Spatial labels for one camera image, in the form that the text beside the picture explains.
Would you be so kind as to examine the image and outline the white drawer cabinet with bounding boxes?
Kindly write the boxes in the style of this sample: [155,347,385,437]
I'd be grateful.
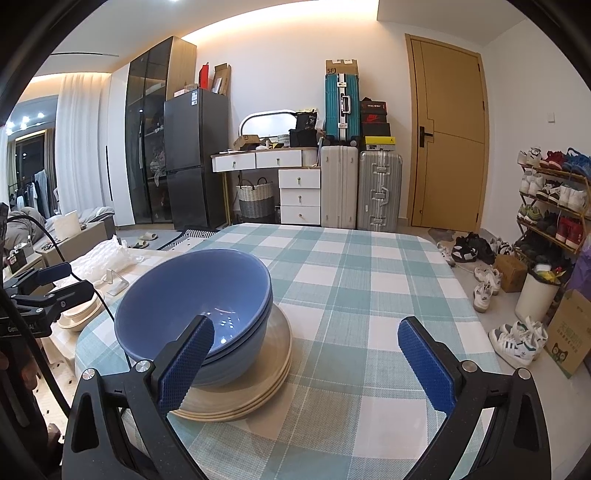
[278,168,322,226]

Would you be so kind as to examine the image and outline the metal stand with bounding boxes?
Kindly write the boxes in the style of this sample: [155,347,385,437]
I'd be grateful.
[104,268,129,296]

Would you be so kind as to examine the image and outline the yellow wooden door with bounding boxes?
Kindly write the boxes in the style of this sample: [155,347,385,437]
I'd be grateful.
[405,33,489,230]

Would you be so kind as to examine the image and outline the beige plaid tablecloth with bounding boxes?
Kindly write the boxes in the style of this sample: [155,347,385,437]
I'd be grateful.
[44,277,121,384]

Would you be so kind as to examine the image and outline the grey sofa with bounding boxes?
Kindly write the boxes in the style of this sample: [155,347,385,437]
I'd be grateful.
[7,208,116,278]

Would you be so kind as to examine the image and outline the white vanity desk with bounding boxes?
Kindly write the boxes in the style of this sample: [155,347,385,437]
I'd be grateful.
[211,148,321,232]

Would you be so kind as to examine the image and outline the dark glass cabinet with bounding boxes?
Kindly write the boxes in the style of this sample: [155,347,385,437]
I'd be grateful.
[126,37,197,227]

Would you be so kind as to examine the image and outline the printed cardboard box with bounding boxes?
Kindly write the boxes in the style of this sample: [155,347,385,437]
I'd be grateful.
[545,288,591,379]

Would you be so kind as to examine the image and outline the patterned rug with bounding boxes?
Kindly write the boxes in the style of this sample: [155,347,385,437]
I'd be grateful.
[157,227,222,252]

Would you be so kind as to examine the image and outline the gold metal shoe rack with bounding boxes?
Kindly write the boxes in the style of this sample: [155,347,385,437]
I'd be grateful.
[515,148,591,273]

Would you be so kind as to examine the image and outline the scattered pile of sneakers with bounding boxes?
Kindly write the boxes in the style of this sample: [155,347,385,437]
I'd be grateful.
[436,231,550,370]

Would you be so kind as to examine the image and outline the white trash bin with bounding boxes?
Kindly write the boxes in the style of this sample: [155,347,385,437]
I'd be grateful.
[515,265,561,324]

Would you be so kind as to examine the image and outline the white curtain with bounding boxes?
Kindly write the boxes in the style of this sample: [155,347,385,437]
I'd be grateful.
[55,71,114,217]

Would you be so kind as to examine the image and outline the woven laundry basket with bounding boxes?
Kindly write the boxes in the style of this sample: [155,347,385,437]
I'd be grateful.
[236,178,276,220]

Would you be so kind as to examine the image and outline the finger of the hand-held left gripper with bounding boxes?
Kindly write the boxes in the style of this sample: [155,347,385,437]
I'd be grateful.
[4,262,72,296]
[14,281,96,324]

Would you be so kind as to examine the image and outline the white plastic bag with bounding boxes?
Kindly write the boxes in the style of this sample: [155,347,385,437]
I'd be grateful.
[69,235,139,289]

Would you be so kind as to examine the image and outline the flat cardboard box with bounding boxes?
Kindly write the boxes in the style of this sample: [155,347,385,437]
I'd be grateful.
[212,63,232,96]

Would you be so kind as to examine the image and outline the teal plaid tablecloth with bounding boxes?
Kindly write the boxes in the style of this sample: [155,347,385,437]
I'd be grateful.
[74,223,504,480]

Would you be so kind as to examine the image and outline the silver suitcase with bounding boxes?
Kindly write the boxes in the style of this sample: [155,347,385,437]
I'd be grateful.
[358,150,403,232]

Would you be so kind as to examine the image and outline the taped cardboard box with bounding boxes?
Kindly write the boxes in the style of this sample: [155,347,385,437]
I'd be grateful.
[324,58,360,76]

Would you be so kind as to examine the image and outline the black fridge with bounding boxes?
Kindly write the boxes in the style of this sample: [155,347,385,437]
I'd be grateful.
[164,89,230,232]

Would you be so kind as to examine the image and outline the teal suitcase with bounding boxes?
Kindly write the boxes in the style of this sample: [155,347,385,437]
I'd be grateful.
[324,73,361,143]

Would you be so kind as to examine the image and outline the blue bowl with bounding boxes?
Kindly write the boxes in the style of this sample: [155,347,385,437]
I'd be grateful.
[115,249,273,365]
[189,314,271,387]
[203,293,274,365]

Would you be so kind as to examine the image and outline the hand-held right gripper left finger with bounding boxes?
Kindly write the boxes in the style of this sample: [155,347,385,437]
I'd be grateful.
[62,315,215,480]

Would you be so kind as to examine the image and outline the stack of beige plates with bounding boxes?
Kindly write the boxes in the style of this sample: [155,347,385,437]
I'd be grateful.
[168,305,294,414]

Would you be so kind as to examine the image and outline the rows of shoes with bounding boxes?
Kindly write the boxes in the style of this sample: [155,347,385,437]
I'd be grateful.
[516,147,591,271]

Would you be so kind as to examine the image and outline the small brown box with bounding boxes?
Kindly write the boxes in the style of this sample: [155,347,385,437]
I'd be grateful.
[494,254,528,294]

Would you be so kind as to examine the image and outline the arched vanity mirror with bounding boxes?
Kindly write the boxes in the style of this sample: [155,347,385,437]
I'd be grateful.
[239,109,300,141]

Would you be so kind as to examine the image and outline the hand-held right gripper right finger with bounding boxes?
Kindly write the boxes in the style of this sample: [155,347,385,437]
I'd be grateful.
[398,316,561,480]

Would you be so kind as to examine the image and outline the black bag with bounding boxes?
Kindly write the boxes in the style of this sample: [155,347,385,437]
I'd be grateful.
[288,110,320,149]

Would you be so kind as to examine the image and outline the beige suitcase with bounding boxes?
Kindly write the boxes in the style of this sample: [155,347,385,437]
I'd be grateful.
[320,145,360,229]

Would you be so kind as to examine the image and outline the black cable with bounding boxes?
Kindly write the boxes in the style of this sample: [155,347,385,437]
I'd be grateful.
[7,215,134,372]
[0,284,72,416]

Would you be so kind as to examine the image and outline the hanging clothes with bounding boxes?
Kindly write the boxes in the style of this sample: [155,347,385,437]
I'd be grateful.
[9,168,58,217]

